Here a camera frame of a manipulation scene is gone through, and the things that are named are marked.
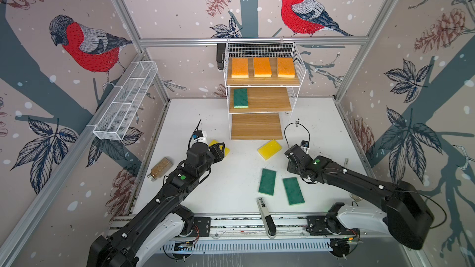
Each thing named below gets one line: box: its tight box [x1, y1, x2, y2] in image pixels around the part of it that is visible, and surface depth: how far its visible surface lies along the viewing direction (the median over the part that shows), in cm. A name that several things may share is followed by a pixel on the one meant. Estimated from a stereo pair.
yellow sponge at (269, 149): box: [257, 139, 283, 161], surface depth 99 cm
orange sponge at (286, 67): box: [277, 57, 296, 78], surface depth 74 cm
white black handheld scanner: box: [256, 197, 278, 240], surface depth 73 cm
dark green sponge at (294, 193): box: [282, 176, 305, 206], surface depth 83 cm
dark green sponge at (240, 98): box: [233, 88, 249, 109], surface depth 87 cm
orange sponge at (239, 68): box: [231, 58, 249, 79], surface depth 75 cm
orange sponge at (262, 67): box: [253, 57, 272, 78], surface depth 75 cm
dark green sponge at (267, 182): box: [258, 168, 277, 196], surface depth 85 cm
